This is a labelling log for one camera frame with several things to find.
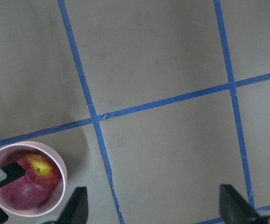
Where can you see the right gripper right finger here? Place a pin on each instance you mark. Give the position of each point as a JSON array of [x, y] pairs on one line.
[[233, 208]]

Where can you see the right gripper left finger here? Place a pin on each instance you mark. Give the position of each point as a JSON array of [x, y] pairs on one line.
[[76, 210]]

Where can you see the pink bowl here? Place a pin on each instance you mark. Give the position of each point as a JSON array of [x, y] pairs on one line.
[[11, 153]]

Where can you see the red apple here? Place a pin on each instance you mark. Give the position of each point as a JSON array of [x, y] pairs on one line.
[[36, 186]]

